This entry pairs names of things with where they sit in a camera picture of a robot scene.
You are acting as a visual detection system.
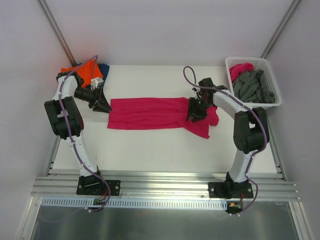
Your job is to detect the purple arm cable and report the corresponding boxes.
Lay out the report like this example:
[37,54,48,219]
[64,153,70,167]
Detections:
[37,54,112,223]
[182,65,267,218]

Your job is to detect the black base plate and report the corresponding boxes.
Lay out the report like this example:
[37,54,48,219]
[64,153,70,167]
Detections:
[208,181,254,199]
[76,176,121,196]

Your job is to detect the corner metal post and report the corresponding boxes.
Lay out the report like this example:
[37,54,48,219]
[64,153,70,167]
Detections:
[260,0,303,59]
[36,0,77,67]

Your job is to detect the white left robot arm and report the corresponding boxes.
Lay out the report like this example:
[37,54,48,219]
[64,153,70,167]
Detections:
[44,71,112,194]

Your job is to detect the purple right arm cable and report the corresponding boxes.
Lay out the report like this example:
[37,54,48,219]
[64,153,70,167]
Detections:
[182,65,267,218]

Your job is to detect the white slotted cable duct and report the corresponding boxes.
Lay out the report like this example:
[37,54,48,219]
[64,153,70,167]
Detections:
[41,197,227,211]

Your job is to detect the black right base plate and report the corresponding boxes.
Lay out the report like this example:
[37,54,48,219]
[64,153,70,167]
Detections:
[208,181,254,199]

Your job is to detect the folded blue t shirt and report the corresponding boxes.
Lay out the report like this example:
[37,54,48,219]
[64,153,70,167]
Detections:
[98,63,110,88]

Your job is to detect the left corner metal post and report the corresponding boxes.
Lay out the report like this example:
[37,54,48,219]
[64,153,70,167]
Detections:
[36,0,77,67]

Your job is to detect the aluminium mounting rail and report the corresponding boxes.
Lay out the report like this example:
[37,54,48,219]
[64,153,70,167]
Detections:
[31,169,302,202]

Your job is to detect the magenta t shirt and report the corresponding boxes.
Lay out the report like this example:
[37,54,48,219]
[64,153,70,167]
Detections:
[107,97,220,139]
[229,62,255,83]

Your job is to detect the right corner metal post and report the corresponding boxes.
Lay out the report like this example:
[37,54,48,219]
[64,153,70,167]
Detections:
[260,0,303,59]

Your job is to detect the white plastic laundry basket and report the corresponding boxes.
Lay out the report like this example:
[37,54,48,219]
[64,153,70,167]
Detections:
[225,56,282,109]

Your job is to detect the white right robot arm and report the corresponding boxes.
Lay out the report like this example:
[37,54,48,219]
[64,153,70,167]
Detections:
[186,78,269,198]

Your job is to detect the grey t shirts in basket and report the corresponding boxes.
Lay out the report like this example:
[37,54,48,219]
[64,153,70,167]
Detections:
[232,70,275,104]

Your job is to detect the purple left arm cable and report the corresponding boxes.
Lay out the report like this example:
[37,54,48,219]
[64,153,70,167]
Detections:
[37,54,112,223]

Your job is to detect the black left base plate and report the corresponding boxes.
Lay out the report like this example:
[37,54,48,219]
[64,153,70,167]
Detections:
[76,176,121,196]

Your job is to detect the magenta t shirt in basket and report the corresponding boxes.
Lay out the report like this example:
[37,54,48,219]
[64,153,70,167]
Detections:
[229,62,255,83]

